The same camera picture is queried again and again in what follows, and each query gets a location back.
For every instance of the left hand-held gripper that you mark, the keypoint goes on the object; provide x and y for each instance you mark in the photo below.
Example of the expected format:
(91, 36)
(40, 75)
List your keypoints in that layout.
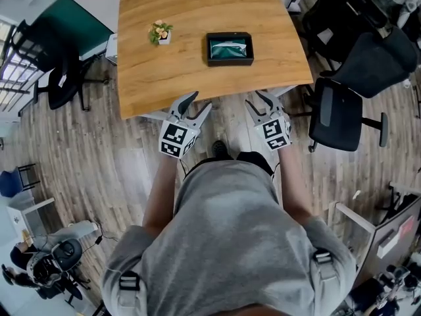
(177, 137)

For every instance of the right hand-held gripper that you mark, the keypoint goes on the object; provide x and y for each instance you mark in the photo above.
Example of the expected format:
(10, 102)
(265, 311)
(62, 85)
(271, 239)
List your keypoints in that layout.
(276, 132)

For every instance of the green plastic-wrapped packet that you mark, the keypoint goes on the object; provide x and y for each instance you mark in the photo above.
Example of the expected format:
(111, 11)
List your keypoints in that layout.
(228, 54)

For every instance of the person's left forearm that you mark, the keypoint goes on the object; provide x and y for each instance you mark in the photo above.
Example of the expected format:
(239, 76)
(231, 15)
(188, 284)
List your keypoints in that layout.
(161, 193)

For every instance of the person's right forearm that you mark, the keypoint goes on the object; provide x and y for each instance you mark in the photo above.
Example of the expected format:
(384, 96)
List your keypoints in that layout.
(294, 183)

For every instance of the person's black shoe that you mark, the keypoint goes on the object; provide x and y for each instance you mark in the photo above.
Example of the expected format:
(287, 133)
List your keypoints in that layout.
(219, 148)

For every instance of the person's black trousers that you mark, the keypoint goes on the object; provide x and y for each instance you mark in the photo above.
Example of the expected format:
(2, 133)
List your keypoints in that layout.
(253, 160)

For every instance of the black rectangular box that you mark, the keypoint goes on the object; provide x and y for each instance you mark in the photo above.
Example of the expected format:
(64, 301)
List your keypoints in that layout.
(230, 63)

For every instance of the black office chair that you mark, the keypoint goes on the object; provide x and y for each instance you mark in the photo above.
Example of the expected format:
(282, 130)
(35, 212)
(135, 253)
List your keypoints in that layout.
(332, 28)
(62, 84)
(67, 253)
(335, 117)

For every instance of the potted flowers in white pot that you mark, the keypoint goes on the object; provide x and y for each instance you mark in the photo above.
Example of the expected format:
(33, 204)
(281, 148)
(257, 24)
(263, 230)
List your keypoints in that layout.
(161, 31)

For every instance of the person's grey shirt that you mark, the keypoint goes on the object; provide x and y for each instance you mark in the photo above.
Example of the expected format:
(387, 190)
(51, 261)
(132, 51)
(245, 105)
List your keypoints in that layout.
(230, 242)

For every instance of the green partition panel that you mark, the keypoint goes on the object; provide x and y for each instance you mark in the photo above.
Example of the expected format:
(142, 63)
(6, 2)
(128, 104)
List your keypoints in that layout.
(75, 21)

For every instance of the grey desk partition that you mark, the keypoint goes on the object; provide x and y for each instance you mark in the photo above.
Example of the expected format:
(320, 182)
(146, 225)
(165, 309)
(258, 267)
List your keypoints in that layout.
(394, 229)

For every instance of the black stair railing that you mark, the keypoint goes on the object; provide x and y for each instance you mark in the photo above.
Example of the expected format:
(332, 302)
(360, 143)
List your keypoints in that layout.
(16, 77)

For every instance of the blue chair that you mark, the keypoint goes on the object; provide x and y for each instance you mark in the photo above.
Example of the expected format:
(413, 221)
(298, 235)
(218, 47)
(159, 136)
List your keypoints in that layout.
(10, 183)

